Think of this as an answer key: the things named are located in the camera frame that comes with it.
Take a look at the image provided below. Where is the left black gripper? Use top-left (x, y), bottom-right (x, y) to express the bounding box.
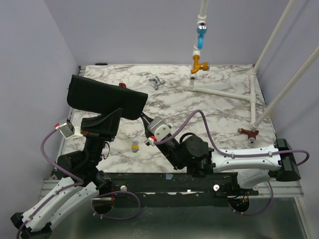
top-left (80, 106), bottom-right (122, 168)

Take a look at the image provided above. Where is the black zip tool case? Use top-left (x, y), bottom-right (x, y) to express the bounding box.
top-left (67, 75), bottom-right (148, 120)

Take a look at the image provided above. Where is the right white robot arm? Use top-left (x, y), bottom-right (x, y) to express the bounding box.
top-left (141, 114), bottom-right (301, 195)

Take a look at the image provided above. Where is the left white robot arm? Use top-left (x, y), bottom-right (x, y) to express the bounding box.
top-left (11, 108), bottom-right (123, 239)

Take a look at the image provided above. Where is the yellow hex key set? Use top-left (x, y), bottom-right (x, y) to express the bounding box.
top-left (131, 141), bottom-right (139, 153)

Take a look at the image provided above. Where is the silver metal faucet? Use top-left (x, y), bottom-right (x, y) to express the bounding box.
top-left (149, 76), bottom-right (165, 90)

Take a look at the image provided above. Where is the orange faucet on pipe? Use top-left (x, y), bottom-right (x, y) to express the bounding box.
top-left (191, 55), bottom-right (210, 74)

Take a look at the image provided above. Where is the brown brass faucet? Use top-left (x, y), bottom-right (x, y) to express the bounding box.
top-left (238, 128), bottom-right (259, 144)

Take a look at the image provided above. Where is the blue valve on pipe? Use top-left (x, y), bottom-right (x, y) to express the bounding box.
top-left (196, 22), bottom-right (208, 49)

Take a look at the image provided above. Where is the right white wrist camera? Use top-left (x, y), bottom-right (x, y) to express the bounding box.
top-left (145, 117), bottom-right (171, 146)

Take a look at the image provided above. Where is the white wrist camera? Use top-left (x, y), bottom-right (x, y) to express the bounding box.
top-left (145, 117), bottom-right (171, 146)
top-left (54, 119), bottom-right (83, 139)

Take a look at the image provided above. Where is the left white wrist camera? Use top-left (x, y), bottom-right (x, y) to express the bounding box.
top-left (54, 119), bottom-right (83, 139)

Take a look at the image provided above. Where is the aluminium frame rail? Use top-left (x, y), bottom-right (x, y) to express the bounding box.
top-left (27, 65), bottom-right (87, 239)

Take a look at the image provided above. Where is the white PVC pipe frame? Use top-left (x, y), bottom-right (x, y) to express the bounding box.
top-left (188, 0), bottom-right (319, 130)

